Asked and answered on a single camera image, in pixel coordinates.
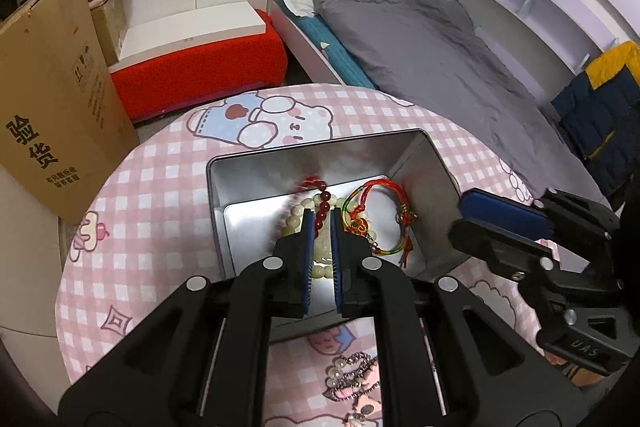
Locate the red cord bracelet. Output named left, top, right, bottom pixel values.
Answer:
left=341, top=178, right=407, bottom=238

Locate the small brown cardboard box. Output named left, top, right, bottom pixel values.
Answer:
left=90, top=0, right=128, bottom=68

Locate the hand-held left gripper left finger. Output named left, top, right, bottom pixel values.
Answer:
left=57, top=209, right=321, bottom=427

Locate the white low cabinet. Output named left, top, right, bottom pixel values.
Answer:
left=0, top=167, right=68, bottom=358

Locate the dark red bead bracelet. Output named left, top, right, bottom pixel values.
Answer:
left=294, top=176, right=346, bottom=215

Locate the cream bead bracelet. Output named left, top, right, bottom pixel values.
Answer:
left=279, top=194, right=346, bottom=280

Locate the silver metal tin box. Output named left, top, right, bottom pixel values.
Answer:
left=206, top=129, right=463, bottom=344

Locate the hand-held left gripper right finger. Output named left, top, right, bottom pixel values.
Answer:
left=330, top=209, right=593, bottom=427

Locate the large brown cardboard box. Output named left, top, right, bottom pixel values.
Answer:
left=0, top=0, right=141, bottom=225

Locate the silver chain necklace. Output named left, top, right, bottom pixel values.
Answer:
left=322, top=352, right=381, bottom=427

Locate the multicolour braided bracelet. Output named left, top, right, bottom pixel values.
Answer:
left=370, top=207, right=418, bottom=269

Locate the white board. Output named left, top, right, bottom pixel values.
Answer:
left=120, top=1, right=267, bottom=62

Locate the red ottoman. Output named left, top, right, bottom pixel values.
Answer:
left=109, top=8, right=288, bottom=124

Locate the blue yellow jacket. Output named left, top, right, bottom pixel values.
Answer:
left=551, top=41, right=640, bottom=200

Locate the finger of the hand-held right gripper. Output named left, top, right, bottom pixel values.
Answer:
left=447, top=217, right=640, bottom=376
left=459, top=188, right=622, bottom=269

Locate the teal mattress pad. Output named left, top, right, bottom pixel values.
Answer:
left=295, top=14, right=378, bottom=90

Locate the grey duvet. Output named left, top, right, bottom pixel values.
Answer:
left=307, top=0, right=613, bottom=208

